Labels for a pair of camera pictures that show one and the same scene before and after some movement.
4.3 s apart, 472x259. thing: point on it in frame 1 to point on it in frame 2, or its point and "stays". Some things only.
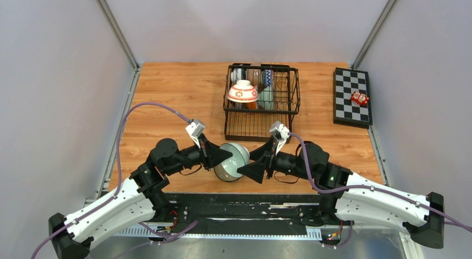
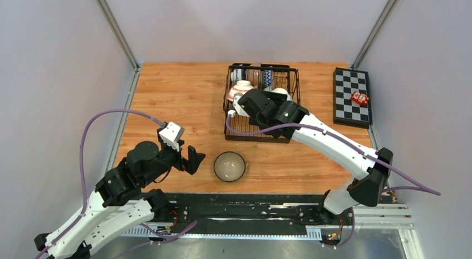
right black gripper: x=262 y=155 to x=278 y=99
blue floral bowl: x=236 y=74 stays
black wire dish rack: x=259 y=100 stays
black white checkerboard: x=346 y=112 stays
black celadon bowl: x=226 y=171 to x=283 y=91
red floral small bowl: x=242 y=92 stays
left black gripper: x=211 y=155 to x=194 y=160
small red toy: x=360 y=98 stays
